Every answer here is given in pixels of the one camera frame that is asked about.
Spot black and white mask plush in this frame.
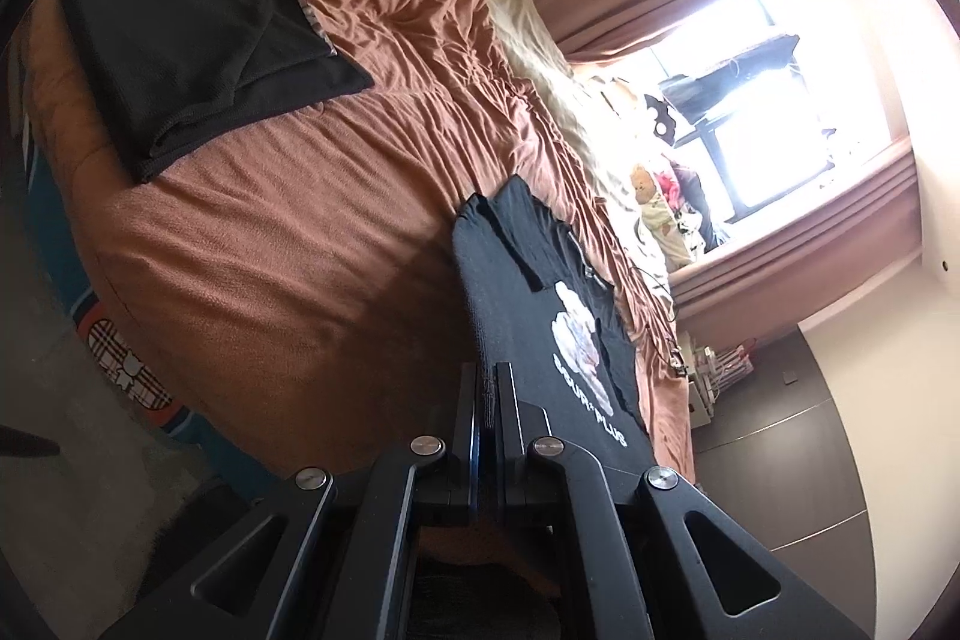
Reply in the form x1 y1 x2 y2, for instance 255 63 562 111
641 92 680 145

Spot teal printed bed sheet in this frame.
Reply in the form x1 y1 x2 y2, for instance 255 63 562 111
19 85 226 461

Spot white and red rack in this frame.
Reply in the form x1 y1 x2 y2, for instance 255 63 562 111
701 344 758 386

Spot folded black garment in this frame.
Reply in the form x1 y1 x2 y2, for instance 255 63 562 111
60 0 374 185

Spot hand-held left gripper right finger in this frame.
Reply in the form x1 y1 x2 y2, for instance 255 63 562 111
480 361 875 640

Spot thin black cable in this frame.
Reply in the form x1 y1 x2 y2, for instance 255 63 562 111
630 265 680 326

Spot teddy bear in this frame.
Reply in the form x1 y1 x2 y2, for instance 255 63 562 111
630 164 691 270

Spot beige duvet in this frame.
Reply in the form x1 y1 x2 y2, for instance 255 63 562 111
480 0 676 281

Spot window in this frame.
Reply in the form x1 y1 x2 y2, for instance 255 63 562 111
645 0 912 221

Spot pile of clothes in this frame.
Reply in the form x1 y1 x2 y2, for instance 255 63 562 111
660 160 728 251

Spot bed with brown blanket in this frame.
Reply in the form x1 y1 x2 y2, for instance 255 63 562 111
30 0 695 483

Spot white nightstand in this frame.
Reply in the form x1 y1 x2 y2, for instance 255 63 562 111
686 340 743 431

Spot black bear print t-shirt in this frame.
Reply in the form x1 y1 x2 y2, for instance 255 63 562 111
452 173 653 472

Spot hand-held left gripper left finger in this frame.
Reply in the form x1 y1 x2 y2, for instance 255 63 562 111
97 361 481 640

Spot hanging dark clothes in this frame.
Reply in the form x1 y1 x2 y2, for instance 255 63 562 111
658 34 800 124

